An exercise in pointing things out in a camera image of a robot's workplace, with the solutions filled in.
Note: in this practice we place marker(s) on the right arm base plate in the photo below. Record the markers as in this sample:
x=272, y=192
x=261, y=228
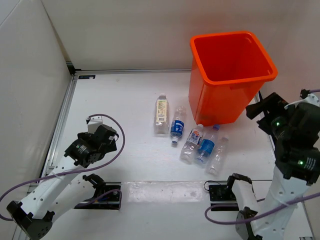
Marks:
x=221, y=195

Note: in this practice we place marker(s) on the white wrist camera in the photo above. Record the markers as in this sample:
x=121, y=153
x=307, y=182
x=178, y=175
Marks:
x=93, y=123
x=306, y=96

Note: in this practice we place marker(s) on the aluminium table frame rail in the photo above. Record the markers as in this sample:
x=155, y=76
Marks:
x=43, y=93

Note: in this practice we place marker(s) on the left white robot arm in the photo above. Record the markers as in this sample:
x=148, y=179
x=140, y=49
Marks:
x=67, y=185

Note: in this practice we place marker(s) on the white blue label bottle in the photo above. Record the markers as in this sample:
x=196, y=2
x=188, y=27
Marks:
x=192, y=142

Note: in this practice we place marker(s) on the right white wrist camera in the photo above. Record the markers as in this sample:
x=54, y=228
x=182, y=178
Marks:
x=306, y=96

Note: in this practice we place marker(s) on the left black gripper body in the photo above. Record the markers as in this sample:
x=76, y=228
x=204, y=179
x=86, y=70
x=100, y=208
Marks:
x=112, y=147

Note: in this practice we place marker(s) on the clear unlabeled plastic bottle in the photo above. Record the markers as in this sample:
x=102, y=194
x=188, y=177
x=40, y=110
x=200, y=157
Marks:
x=219, y=156

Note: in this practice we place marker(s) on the yellow label plastic bottle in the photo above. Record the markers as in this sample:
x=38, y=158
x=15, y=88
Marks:
x=161, y=116

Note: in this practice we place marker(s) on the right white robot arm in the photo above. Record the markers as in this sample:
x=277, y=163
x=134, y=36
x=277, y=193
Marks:
x=297, y=167

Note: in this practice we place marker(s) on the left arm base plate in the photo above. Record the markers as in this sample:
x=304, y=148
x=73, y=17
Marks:
x=107, y=197

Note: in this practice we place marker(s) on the blue label sticker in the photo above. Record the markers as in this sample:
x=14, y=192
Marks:
x=86, y=77

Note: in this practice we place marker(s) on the blue label purple cap bottle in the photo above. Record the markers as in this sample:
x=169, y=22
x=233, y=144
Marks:
x=207, y=145

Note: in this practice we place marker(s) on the orange plastic bin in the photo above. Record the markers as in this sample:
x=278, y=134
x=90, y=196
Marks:
x=228, y=69

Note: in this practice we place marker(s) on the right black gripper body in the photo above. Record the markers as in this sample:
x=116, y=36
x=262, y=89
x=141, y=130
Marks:
x=276, y=123

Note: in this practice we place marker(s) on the blue label crushed bottle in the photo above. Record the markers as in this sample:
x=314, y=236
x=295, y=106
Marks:
x=178, y=125

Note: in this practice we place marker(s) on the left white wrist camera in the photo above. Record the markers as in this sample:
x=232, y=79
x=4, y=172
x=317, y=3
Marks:
x=93, y=123

